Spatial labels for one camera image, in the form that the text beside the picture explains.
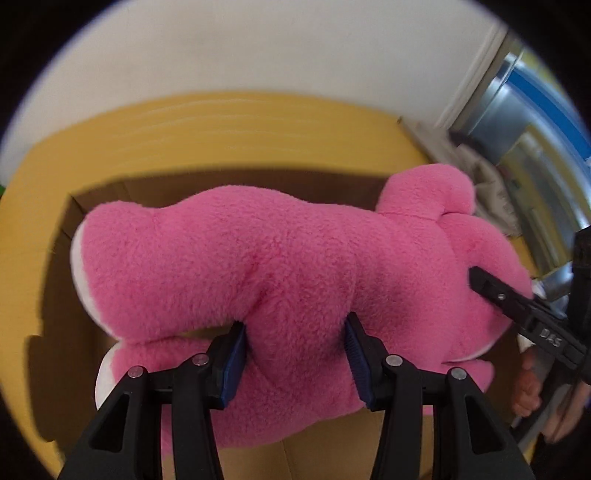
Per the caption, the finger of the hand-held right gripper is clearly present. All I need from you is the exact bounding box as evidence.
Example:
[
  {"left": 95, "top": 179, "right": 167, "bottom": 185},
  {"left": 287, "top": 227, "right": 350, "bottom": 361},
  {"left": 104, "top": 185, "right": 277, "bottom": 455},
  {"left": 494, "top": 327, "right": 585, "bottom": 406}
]
[{"left": 468, "top": 267, "right": 539, "bottom": 329}]

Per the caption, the cardboard box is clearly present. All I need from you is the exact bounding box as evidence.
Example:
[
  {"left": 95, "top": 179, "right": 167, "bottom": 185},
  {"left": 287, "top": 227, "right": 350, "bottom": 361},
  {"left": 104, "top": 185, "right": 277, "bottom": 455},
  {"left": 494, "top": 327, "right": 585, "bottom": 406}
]
[{"left": 25, "top": 172, "right": 532, "bottom": 480}]

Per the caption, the metal partition frame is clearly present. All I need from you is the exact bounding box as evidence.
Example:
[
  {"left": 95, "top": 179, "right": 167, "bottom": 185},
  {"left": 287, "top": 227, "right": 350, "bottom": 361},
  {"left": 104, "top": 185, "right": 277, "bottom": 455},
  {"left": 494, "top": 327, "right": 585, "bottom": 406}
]
[{"left": 471, "top": 48, "right": 591, "bottom": 289}]

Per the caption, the blue banner strip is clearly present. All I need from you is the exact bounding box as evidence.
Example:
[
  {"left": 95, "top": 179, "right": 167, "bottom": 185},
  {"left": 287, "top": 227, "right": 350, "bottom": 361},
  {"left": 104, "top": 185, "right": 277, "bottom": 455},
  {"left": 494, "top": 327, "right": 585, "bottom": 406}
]
[{"left": 505, "top": 60, "right": 591, "bottom": 160}]

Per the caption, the person's right hand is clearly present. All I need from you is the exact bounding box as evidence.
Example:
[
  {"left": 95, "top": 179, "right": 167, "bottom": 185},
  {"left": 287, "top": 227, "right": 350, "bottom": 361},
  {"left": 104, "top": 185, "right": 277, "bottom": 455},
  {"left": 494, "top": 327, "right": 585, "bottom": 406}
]
[{"left": 512, "top": 362, "right": 583, "bottom": 439}]

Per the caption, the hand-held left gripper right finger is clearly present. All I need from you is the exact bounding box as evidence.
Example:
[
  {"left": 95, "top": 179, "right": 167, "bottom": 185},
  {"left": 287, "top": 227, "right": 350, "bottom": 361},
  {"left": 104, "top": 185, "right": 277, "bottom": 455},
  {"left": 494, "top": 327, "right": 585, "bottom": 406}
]
[{"left": 346, "top": 313, "right": 539, "bottom": 480}]

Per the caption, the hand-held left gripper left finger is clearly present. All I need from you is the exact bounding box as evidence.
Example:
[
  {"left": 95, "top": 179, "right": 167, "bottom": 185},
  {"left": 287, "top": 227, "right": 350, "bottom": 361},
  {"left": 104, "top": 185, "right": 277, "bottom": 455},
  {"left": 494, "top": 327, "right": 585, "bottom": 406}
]
[{"left": 58, "top": 322, "right": 246, "bottom": 480}]

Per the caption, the grey cloth bag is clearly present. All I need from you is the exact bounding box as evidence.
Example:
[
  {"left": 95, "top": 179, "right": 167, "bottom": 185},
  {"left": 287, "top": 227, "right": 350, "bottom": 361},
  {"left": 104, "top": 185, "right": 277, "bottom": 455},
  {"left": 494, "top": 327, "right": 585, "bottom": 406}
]
[{"left": 455, "top": 131, "right": 525, "bottom": 238}]

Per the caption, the pink plush toy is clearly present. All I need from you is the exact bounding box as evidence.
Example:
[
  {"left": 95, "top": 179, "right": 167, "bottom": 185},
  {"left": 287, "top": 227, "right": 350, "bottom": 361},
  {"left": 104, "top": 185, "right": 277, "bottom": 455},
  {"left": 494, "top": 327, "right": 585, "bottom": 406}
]
[{"left": 69, "top": 161, "right": 539, "bottom": 421}]

